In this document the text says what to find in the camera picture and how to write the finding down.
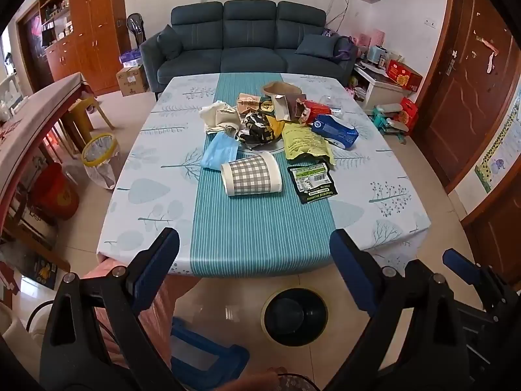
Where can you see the clear plastic cup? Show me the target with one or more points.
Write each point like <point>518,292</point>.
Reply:
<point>331,104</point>

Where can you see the teal striped tree-print tablecloth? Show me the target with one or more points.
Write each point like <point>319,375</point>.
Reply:
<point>252,232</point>

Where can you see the white plastic chair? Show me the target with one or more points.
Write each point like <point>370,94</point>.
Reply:
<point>10,89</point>

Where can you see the blue plastic stool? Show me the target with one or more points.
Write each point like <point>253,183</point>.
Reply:
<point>195,350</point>

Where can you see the dark packet with round label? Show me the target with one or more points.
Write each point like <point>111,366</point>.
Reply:
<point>266,105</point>

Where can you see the yellow plastic stool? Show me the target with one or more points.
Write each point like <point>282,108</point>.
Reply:
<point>81,118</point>

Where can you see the black and yellow wrapper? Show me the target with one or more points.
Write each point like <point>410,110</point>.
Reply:
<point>258,130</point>

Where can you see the pink gift bag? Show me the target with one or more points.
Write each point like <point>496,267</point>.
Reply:
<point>366,40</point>

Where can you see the brown panelled wooden door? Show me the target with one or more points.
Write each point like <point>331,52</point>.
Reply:
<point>496,244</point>

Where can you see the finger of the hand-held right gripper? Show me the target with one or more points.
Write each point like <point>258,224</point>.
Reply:
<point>458,258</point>

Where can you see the grey checkered paper cup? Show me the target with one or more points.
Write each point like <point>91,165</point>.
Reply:
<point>248,173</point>

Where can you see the yellow-rim bin with clear bag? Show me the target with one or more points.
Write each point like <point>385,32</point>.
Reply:
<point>99,159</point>

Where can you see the white side table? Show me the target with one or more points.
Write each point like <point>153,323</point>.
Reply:
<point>382,87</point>

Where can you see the orange wooden cabinet with shelves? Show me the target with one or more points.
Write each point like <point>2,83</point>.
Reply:
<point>95,28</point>

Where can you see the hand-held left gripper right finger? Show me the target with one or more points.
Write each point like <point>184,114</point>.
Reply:
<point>350,269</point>

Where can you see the black packet with white label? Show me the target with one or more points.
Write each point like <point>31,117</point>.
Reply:
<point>311,183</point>

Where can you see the purple bag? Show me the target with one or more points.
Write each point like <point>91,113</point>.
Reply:
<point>342,47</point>

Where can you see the brown paper wrapper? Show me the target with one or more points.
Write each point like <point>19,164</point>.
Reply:
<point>248,104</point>

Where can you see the brown paper bowl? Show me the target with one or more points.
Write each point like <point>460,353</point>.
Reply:
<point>281,88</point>

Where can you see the blue tissue pack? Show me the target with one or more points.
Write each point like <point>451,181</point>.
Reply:
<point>333,128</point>

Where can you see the dark brown wooden door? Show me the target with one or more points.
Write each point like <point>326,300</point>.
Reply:
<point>468,110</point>

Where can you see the red snack packet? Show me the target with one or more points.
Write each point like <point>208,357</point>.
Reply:
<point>317,110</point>

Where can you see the brown foil pouch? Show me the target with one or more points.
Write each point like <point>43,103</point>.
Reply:
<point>285,108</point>

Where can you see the long red gift box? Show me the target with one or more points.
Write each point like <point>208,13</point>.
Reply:
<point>403,74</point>

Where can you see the black standing fan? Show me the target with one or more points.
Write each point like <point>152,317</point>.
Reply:
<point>135,26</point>

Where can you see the blue face mask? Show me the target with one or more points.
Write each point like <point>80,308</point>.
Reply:
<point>217,152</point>

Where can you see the person's pink clothed leg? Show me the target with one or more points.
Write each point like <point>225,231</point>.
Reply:
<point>171,293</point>

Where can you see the cardboard box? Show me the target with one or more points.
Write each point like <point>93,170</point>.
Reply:
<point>131,81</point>

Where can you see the yellow-green snack packet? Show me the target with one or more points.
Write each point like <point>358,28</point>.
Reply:
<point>303,142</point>

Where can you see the light blue appliance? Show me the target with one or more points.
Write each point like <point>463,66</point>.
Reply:
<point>375,55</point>

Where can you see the dark blue cushion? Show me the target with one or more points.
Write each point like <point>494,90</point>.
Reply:
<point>317,44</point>
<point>169,42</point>

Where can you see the small red gift box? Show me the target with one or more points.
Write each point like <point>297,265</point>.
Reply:
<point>409,114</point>

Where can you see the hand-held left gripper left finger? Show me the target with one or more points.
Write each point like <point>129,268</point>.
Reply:
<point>156,260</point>

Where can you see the white appliance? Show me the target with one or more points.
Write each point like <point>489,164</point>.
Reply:
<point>12,321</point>

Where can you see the dark blue sofa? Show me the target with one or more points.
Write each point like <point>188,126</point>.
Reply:
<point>252,49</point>

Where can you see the blue and white packet pack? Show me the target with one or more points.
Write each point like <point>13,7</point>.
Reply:
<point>130,58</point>

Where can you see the white paper bag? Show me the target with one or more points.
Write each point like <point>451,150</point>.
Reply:
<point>217,118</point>

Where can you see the black bin with cream rim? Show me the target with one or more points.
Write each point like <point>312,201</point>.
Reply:
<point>295,313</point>

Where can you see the red bucket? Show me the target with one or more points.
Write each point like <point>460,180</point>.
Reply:
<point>55,195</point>

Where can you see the printed floor mat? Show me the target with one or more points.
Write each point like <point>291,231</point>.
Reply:
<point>40,271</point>

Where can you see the floral slipper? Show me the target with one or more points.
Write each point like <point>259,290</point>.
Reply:
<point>297,383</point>

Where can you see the wooden side table with cloth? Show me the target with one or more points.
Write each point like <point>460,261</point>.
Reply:
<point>36,122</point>

